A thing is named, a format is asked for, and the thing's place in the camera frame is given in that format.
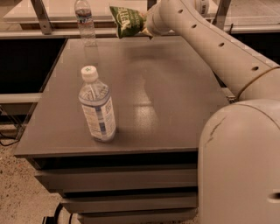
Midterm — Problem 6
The black floor cable left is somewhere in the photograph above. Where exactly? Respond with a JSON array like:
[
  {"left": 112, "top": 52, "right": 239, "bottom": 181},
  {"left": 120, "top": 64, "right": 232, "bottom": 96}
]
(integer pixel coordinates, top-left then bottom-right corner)
[{"left": 0, "top": 131, "right": 21, "bottom": 147}]

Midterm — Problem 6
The clear water bottle at back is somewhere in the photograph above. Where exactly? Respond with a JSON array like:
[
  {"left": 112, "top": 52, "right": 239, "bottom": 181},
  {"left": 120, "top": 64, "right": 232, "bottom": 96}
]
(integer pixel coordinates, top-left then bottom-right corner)
[{"left": 74, "top": 0, "right": 96, "bottom": 47}]

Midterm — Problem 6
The water bottle with white cap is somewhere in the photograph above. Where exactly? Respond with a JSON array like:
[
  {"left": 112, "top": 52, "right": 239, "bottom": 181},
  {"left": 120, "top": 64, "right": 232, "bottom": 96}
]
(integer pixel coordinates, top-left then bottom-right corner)
[{"left": 79, "top": 66, "right": 116, "bottom": 142}]

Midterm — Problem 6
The grey drawer cabinet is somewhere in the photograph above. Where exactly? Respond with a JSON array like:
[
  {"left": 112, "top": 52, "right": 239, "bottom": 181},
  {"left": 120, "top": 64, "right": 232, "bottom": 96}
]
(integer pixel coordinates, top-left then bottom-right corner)
[{"left": 15, "top": 36, "right": 228, "bottom": 224}]

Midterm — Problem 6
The metal railing frame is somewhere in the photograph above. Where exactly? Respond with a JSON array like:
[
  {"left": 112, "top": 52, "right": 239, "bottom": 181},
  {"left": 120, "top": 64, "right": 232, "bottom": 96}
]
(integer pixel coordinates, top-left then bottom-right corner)
[{"left": 1, "top": 0, "right": 280, "bottom": 46}]

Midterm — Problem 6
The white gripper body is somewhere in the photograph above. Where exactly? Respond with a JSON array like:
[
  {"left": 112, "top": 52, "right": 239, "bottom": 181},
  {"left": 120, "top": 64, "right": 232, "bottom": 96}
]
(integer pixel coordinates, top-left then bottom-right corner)
[{"left": 143, "top": 4, "right": 170, "bottom": 37}]

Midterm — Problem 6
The green jalapeno chip bag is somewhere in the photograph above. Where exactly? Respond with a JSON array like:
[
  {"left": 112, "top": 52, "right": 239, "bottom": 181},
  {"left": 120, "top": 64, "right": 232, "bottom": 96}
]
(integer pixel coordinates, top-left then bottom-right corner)
[{"left": 109, "top": 6, "right": 146, "bottom": 39}]

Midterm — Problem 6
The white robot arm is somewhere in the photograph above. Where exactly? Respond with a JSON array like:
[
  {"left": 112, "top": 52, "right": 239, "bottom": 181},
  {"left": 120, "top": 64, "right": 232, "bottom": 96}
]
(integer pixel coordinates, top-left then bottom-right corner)
[{"left": 147, "top": 0, "right": 280, "bottom": 224}]

